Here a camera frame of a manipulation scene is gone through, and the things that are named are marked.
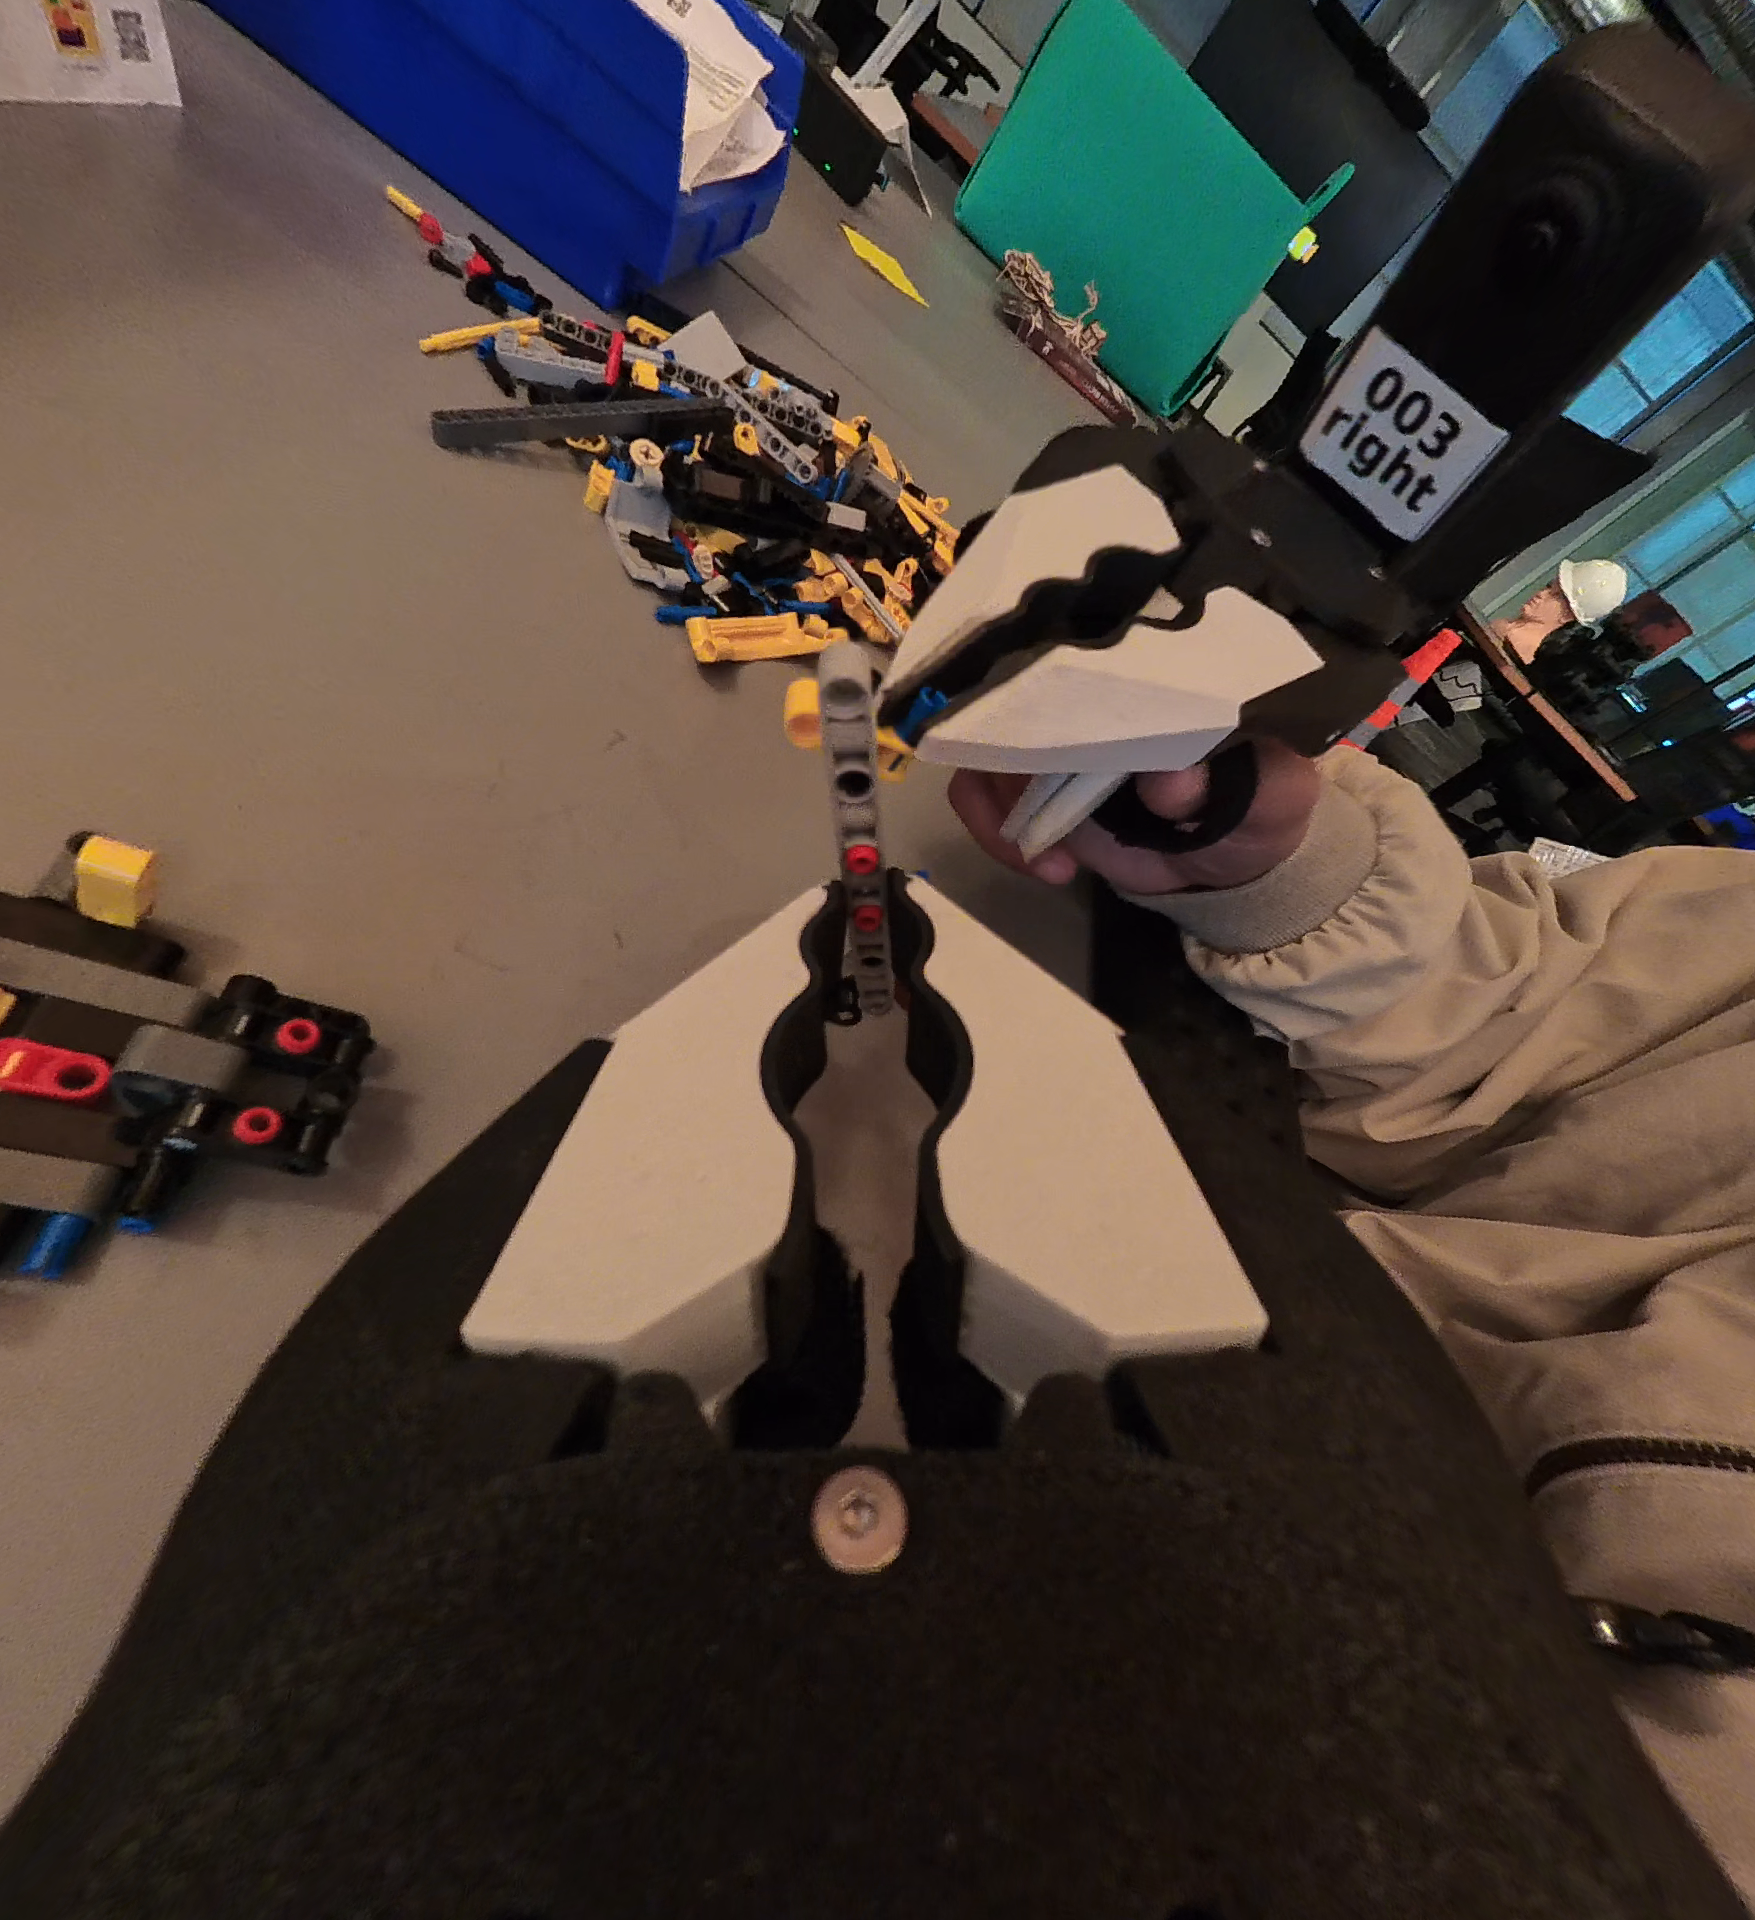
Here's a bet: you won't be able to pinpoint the yellow diamond sticker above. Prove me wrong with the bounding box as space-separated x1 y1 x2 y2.
839 221 933 311

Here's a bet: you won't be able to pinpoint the pile of mixed toy bricks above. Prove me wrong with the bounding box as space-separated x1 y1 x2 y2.
385 181 963 667

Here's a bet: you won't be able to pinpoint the blue plastic bin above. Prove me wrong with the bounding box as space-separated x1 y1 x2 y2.
199 0 807 313

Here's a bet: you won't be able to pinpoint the grey desk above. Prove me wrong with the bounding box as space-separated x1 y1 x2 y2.
0 0 1163 1876

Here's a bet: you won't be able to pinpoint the toy brick chassis assembly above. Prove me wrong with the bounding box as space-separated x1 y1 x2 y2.
0 830 378 1280

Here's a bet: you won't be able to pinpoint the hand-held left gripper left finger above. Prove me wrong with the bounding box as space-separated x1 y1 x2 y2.
459 882 835 1443

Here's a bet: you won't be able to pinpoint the small wooden model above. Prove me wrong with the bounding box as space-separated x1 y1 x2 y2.
998 246 1143 432

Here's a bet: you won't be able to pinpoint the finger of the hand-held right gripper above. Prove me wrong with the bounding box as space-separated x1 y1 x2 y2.
910 583 1327 777
875 464 1192 724

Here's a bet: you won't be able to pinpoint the grey instruction booklet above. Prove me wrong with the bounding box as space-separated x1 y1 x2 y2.
0 0 186 109

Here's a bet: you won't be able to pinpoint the orange cone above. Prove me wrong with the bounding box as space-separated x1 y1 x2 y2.
1333 628 1466 754

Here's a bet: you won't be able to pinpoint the grey beam toy brick subassembly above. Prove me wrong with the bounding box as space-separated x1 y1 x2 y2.
781 640 951 1026

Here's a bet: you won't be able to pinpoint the white paper sheets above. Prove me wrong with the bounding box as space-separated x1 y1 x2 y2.
630 0 792 193

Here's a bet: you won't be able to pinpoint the white articulated lamp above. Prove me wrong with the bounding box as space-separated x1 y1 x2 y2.
817 0 1003 217

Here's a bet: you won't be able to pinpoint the person's right forearm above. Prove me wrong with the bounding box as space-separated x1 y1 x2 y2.
1116 746 1755 1220

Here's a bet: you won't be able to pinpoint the green felt bag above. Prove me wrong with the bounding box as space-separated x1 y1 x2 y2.
951 0 1359 423

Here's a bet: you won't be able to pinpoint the black box device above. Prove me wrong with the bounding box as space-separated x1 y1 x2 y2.
778 42 895 208

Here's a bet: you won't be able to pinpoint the black monitor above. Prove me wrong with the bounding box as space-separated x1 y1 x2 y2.
1190 0 1453 350

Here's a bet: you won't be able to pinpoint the silver air duct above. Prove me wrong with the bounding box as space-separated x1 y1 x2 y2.
1567 0 1755 151

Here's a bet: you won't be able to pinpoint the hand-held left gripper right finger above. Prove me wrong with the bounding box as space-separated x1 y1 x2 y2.
903 878 1269 1443

